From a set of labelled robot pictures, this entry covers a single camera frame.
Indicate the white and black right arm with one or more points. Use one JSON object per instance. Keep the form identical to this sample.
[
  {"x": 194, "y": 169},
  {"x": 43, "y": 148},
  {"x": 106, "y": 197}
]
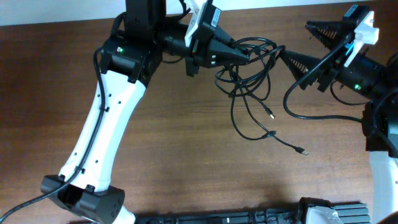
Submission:
[{"x": 378, "y": 83}]

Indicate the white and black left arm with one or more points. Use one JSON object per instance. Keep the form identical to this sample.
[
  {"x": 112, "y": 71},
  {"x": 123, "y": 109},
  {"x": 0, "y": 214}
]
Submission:
[{"x": 124, "y": 66}]

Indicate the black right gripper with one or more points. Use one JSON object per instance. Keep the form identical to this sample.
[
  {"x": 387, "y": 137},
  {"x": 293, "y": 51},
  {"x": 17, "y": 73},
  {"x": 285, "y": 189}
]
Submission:
[{"x": 331, "y": 68}]

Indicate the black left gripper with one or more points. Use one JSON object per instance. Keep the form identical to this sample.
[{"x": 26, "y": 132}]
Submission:
[{"x": 193, "y": 59}]

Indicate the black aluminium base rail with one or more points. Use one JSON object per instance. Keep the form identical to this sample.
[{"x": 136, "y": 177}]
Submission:
[{"x": 258, "y": 214}]

